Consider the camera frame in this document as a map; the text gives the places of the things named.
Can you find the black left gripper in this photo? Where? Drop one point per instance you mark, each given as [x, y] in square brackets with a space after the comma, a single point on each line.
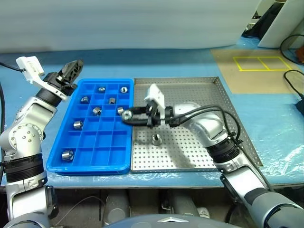
[53, 82]

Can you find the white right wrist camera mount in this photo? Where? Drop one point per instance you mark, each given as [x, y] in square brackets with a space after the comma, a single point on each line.
[155, 95]

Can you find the white board panel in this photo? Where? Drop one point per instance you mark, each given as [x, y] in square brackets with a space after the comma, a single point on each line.
[285, 23]

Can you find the white rounded object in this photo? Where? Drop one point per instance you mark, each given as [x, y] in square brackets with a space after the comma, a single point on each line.
[203, 212]

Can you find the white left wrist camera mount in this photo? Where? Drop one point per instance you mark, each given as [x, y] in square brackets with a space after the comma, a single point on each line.
[29, 66]

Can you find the orange object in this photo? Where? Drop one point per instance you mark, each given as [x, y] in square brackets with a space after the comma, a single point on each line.
[300, 53]

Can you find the blue plastic table cover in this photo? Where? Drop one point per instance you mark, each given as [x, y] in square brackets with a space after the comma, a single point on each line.
[166, 64]

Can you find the blue compartment tray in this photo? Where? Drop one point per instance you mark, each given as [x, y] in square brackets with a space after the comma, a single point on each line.
[102, 154]

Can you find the perforated metal tray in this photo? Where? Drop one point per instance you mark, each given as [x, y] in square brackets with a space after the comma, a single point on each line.
[166, 159]

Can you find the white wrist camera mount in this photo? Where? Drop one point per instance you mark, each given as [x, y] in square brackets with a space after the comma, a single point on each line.
[29, 66]
[155, 95]

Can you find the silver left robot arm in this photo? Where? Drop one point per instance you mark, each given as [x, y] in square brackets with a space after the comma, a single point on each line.
[23, 137]

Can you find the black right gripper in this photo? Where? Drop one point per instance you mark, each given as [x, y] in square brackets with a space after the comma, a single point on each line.
[153, 116]

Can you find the grey-blue robot chest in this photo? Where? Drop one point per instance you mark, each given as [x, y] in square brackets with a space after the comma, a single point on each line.
[154, 222]

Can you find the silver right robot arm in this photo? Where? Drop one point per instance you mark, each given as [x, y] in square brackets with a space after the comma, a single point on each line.
[204, 128]

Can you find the grey rounded cylinder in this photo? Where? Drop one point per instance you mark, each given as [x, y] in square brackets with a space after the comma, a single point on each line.
[184, 202]
[117, 206]

